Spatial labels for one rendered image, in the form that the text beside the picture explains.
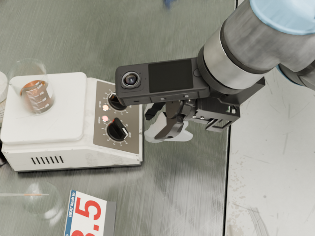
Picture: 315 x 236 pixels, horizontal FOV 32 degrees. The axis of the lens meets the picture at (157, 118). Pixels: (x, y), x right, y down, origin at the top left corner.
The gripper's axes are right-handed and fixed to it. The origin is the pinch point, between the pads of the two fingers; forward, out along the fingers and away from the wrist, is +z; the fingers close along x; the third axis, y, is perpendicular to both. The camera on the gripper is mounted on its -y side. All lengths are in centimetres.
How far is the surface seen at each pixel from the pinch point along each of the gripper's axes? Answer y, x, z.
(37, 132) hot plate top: -14.5, -1.5, 5.4
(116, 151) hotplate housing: -3.2, -3.4, 3.8
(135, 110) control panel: 0.2, 4.5, 4.7
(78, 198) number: -7.8, -10.2, 6.3
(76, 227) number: -7.9, -14.5, 5.9
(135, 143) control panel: -0.1, -1.5, 3.8
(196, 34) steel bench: 11.8, 21.8, 5.3
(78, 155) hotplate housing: -8.2, -3.9, 6.0
